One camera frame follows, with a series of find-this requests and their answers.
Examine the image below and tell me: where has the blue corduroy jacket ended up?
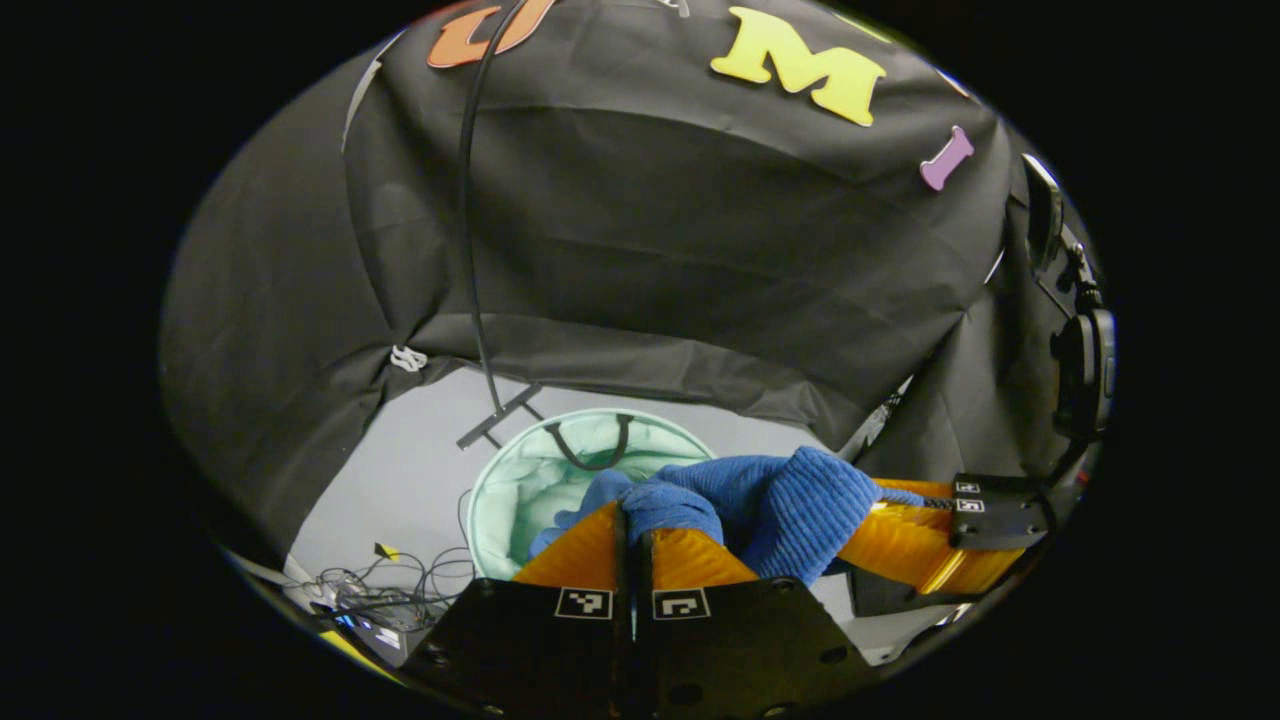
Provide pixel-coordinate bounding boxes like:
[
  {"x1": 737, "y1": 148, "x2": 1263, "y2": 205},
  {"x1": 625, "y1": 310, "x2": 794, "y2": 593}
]
[{"x1": 528, "y1": 446, "x2": 926, "y2": 586}]

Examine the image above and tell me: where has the black backdrop cloth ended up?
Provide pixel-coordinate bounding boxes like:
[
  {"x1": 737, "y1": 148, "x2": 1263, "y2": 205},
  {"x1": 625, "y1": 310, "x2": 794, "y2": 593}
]
[{"x1": 158, "y1": 0, "x2": 1111, "y2": 571}]

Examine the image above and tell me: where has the green laundry hamper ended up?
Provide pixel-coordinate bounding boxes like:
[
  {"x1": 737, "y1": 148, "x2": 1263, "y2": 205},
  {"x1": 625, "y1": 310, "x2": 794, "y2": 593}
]
[{"x1": 466, "y1": 408, "x2": 717, "y2": 581}]

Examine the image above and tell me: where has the black clothes rack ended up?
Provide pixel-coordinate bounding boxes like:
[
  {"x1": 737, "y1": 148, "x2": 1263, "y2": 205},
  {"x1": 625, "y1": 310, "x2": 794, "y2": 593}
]
[{"x1": 455, "y1": 0, "x2": 546, "y2": 451}]

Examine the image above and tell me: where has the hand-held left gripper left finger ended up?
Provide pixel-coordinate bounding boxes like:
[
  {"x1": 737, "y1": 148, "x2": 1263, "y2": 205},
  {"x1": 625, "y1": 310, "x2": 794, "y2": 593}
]
[{"x1": 318, "y1": 500, "x2": 638, "y2": 720}]

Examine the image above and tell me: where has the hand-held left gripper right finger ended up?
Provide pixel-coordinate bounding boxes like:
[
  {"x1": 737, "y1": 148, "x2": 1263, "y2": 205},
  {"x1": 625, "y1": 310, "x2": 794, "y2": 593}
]
[{"x1": 638, "y1": 527, "x2": 883, "y2": 720}]

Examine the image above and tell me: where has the tangle of dark cables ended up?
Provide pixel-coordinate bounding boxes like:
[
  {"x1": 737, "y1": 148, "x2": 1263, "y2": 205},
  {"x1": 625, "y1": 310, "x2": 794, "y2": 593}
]
[{"x1": 285, "y1": 490, "x2": 479, "y2": 641}]

